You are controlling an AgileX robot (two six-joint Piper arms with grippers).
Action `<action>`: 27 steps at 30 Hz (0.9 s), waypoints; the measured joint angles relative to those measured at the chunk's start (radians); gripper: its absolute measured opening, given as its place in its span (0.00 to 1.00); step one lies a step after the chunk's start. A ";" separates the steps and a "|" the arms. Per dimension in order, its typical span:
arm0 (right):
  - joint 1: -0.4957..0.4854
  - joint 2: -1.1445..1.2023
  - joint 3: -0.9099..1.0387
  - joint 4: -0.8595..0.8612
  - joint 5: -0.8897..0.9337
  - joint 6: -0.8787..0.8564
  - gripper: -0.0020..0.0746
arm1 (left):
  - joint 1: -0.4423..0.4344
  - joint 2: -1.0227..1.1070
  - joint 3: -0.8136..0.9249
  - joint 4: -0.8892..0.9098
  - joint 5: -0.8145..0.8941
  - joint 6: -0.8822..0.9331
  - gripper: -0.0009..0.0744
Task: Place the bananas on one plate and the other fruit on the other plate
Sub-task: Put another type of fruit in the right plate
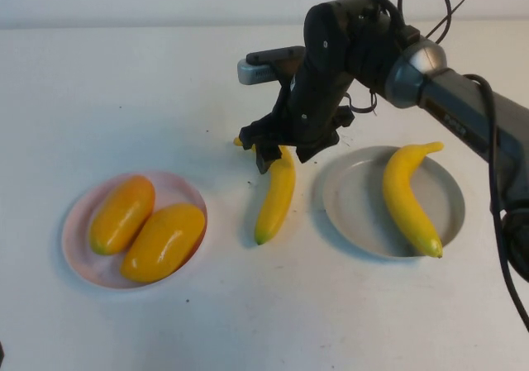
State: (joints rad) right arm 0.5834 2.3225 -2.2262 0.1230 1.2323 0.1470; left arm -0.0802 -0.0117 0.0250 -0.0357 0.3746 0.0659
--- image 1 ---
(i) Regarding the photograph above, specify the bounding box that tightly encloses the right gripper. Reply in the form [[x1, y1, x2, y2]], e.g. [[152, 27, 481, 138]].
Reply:
[[238, 71, 356, 177]]

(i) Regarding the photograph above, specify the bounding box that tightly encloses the yellow banana with green tip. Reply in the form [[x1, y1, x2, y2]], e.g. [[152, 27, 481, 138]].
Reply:
[[232, 136, 298, 246]]

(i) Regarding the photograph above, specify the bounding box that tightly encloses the long yellow banana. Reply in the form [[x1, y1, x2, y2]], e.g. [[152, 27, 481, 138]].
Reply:
[[382, 140, 446, 259]]

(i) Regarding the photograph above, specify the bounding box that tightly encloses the yellow mango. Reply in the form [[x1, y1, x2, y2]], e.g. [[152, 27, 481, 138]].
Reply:
[[119, 203, 207, 284]]

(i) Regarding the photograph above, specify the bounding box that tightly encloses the orange mango with green tip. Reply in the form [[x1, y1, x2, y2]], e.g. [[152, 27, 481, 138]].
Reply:
[[89, 175, 156, 257]]

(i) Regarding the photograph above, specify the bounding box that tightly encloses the grey round plate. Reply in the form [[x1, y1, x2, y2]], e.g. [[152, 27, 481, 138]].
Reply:
[[322, 145, 466, 260]]

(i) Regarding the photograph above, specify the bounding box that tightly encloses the pink round plate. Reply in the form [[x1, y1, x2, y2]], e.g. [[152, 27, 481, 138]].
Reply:
[[61, 169, 207, 291]]

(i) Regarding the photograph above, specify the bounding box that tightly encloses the looped black zip tie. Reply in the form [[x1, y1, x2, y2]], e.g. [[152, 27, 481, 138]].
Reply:
[[398, 0, 469, 44]]

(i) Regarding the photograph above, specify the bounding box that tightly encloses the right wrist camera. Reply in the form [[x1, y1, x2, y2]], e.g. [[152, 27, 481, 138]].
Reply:
[[236, 45, 307, 86]]

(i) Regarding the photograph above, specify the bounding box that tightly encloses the hanging black strap loop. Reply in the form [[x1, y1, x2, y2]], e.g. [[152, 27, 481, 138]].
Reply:
[[345, 92, 380, 119]]

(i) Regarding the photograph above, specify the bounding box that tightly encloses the black wrist cable bundle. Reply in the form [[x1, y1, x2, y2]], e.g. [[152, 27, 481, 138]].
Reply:
[[350, 0, 418, 44]]

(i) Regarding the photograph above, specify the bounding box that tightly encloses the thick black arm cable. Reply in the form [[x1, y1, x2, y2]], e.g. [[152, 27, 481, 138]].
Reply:
[[462, 72, 529, 333]]

